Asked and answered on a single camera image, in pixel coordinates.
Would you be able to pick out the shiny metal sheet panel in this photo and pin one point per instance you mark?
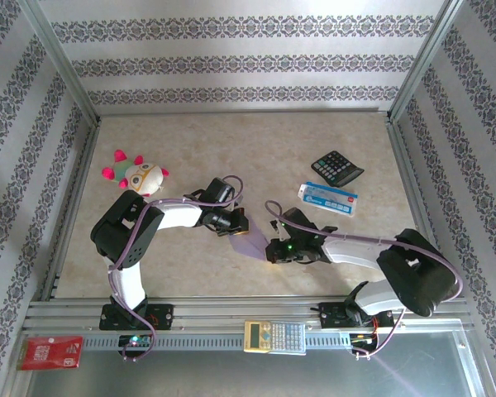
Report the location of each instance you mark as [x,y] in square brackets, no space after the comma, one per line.
[231,376]

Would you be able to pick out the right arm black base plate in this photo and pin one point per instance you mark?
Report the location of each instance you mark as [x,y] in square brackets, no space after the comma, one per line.
[328,316]

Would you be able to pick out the black desk calculator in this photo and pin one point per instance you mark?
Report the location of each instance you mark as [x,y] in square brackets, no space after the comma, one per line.
[337,167]

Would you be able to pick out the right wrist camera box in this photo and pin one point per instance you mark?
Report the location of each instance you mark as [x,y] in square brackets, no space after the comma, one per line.
[282,235]

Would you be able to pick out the plush toy with pink feet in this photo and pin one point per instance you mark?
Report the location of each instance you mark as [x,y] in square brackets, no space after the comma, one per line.
[142,178]

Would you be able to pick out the aluminium frame post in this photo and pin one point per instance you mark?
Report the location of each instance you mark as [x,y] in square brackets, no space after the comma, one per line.
[423,62]
[62,62]

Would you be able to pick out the blue white cardboard box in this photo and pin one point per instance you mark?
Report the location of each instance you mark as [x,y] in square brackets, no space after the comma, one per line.
[330,199]

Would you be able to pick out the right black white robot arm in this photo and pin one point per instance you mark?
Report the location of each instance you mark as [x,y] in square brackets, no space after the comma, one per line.
[417,273]

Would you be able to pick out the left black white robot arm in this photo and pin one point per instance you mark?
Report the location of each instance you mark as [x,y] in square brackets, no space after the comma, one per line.
[124,235]

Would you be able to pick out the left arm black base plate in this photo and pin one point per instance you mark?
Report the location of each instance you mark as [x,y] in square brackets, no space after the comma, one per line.
[165,316]

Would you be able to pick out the thin aluminium frame rail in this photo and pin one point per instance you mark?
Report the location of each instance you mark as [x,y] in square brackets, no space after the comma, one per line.
[239,111]

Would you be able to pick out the small circuit board with LED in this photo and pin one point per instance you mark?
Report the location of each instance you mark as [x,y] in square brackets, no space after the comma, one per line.
[134,340]

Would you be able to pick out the red foil packet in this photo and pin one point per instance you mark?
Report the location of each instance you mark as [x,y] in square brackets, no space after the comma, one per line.
[49,353]

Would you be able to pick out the yellow grey scientific calculator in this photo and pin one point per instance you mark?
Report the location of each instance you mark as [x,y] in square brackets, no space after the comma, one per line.
[273,337]

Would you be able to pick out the wide aluminium base rail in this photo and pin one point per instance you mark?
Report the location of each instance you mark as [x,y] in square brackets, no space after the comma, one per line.
[239,308]

